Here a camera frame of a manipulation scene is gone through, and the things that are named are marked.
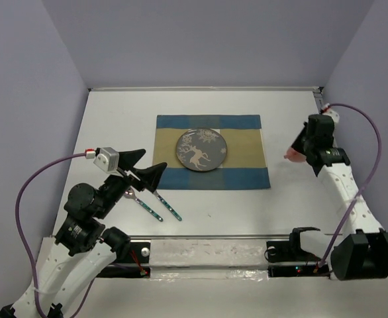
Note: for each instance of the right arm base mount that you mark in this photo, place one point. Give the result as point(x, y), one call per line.
point(286, 260)

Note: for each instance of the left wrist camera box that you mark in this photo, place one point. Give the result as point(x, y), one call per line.
point(106, 159)

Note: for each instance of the pink mug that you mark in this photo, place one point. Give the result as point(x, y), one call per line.
point(293, 156)

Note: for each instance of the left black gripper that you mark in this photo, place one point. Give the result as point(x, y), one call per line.
point(150, 176)

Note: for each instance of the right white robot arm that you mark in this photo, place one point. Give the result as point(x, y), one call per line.
point(358, 248)

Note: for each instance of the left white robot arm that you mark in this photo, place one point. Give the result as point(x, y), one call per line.
point(83, 246)

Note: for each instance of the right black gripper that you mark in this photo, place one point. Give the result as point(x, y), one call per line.
point(300, 145)

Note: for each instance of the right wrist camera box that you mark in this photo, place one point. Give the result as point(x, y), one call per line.
point(328, 111)

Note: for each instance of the spoon with teal handle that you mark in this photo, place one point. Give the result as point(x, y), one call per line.
point(130, 194)

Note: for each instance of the blue and tan placemat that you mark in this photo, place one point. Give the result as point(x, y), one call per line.
point(243, 168)

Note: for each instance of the grey reindeer plate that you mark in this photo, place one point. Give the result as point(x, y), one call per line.
point(201, 150)

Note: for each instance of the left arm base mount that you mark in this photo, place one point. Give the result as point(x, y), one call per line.
point(134, 265)

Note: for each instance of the fork with teal handle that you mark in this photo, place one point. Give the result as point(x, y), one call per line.
point(168, 206)

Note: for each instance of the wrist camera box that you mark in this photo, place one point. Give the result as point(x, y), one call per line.
point(106, 159)
point(328, 111)

